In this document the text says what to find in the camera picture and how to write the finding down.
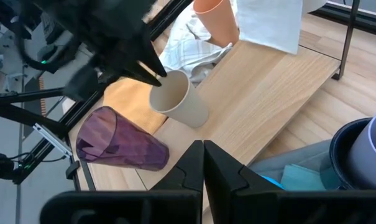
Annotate yellow-orange waffle cloth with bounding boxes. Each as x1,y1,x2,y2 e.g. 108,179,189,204
103,77,167,134

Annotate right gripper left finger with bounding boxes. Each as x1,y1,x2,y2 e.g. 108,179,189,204
150,139,204,191

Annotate teal cloth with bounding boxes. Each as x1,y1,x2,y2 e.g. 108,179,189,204
280,164,327,191

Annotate wooden shelf with black frame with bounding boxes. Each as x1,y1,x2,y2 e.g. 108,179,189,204
134,0,361,191

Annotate dark navy mug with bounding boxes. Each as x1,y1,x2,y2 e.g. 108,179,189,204
329,117,376,190

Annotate grey cloth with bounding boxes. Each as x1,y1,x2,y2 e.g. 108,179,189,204
249,139,341,190

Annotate white plaid dish towel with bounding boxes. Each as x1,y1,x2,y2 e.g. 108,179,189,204
158,2,234,85

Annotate purple faceted plastic tumbler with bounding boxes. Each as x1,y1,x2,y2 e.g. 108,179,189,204
75,105,170,172

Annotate orange plastic cup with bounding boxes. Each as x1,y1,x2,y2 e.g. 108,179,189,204
193,0,240,47

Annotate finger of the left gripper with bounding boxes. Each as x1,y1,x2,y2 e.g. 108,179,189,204
108,63,162,87
130,23,167,78

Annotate lavender plastic cup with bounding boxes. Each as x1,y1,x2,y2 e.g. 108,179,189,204
346,110,376,190

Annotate beige plastic cup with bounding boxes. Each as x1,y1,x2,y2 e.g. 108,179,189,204
149,70,209,129

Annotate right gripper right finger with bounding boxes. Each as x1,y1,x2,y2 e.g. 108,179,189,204
204,140,285,192

